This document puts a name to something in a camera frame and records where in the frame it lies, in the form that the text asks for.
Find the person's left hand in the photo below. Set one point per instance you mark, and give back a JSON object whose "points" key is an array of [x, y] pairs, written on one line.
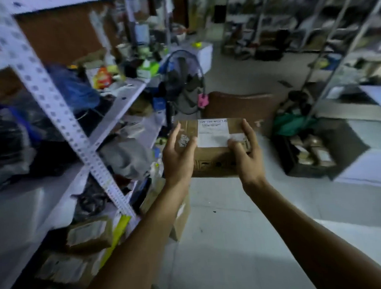
{"points": [[175, 162]]}

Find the person's right hand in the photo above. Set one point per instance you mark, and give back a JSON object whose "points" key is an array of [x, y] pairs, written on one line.
{"points": [[252, 165]]}

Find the person's left thumb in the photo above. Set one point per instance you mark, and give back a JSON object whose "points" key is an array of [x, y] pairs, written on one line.
{"points": [[192, 145]]}

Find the person's right thumb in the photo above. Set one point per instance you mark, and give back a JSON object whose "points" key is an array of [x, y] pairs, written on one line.
{"points": [[233, 147]]}

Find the cardboard box with white label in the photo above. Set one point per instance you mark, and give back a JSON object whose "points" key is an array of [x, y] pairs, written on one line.
{"points": [[214, 162]]}

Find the person's right forearm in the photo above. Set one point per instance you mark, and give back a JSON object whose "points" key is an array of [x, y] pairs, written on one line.
{"points": [[306, 238]]}

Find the person's left forearm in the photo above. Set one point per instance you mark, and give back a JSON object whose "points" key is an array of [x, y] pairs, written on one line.
{"points": [[141, 244]]}

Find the large brown cardboard box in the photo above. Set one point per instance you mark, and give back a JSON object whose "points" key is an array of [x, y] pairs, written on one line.
{"points": [[239, 105]]}

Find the pink small gadget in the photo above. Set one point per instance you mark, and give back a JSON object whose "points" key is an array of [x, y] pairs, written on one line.
{"points": [[203, 100]]}

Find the black standing fan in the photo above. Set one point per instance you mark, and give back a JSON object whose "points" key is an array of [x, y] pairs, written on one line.
{"points": [[183, 83]]}

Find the green plastic bag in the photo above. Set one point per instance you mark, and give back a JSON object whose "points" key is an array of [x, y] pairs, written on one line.
{"points": [[291, 123]]}

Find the grey plastic bag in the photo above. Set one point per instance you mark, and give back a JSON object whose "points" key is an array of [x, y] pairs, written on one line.
{"points": [[127, 157]]}

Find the black crate of packets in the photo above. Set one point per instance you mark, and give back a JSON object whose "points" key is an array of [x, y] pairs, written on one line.
{"points": [[306, 154]]}

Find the green white small box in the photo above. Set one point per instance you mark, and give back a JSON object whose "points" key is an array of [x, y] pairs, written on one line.
{"points": [[148, 69]]}

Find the white cabinet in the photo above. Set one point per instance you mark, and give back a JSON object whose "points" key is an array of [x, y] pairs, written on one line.
{"points": [[203, 56]]}

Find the yellow green ball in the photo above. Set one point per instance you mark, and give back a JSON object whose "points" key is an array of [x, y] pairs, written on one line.
{"points": [[198, 44]]}

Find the orange red snack packet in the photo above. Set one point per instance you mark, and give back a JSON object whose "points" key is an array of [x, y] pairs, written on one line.
{"points": [[102, 78]]}

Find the yellow strip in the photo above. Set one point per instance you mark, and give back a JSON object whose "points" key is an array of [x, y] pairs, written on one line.
{"points": [[117, 237]]}

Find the blue plastic bag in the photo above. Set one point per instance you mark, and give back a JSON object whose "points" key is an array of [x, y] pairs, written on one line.
{"points": [[74, 87]]}

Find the brown parcel with label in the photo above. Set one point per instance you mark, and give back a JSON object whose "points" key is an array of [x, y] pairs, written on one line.
{"points": [[87, 235], [62, 269]]}

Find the metal storage shelf racks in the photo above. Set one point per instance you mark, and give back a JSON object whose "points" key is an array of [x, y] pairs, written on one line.
{"points": [[298, 23]]}

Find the white perforated metal shelf rack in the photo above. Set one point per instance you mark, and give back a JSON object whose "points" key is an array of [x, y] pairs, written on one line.
{"points": [[51, 101]]}

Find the black plastic bags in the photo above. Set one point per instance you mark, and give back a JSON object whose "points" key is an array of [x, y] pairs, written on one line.
{"points": [[9, 149]]}

